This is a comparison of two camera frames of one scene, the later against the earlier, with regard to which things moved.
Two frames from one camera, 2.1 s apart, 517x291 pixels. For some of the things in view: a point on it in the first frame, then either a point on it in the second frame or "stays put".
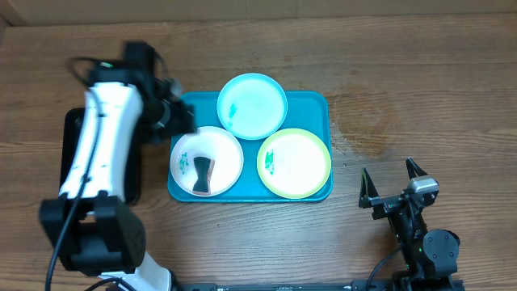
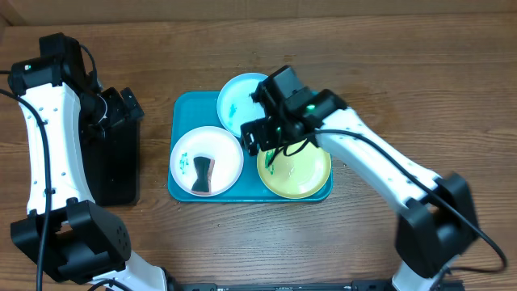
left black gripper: x=180 y=122 → x=120 y=116
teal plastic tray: x=310 y=111 stays put
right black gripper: x=385 y=204 → x=263 y=131
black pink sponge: x=204 y=166 stays put
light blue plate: x=251 y=106 stays put
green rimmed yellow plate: x=294 y=163 stays put
